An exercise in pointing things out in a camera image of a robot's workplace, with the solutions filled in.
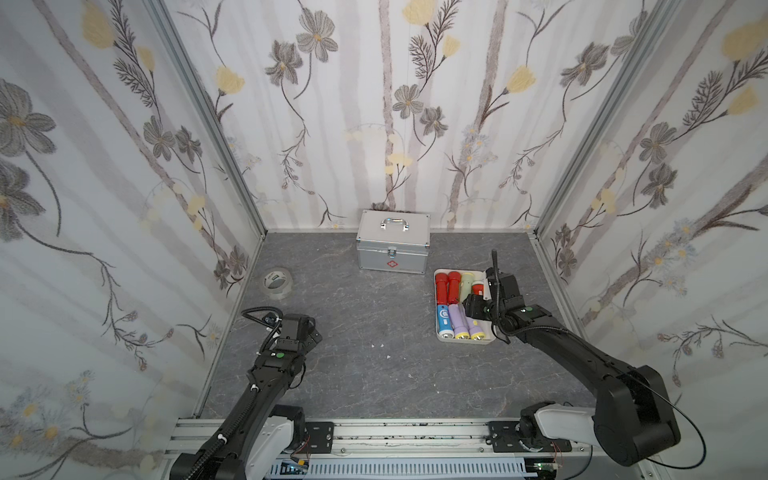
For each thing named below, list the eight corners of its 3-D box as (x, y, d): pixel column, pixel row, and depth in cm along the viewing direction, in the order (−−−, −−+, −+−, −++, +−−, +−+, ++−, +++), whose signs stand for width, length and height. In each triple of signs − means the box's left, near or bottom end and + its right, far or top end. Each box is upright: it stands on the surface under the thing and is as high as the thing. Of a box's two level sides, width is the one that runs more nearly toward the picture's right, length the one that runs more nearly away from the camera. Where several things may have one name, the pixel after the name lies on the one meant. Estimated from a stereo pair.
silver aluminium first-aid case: (360, 274, 110) (356, 244, 97) (364, 225, 126) (361, 194, 113) (427, 274, 110) (433, 244, 97) (423, 226, 127) (426, 194, 114)
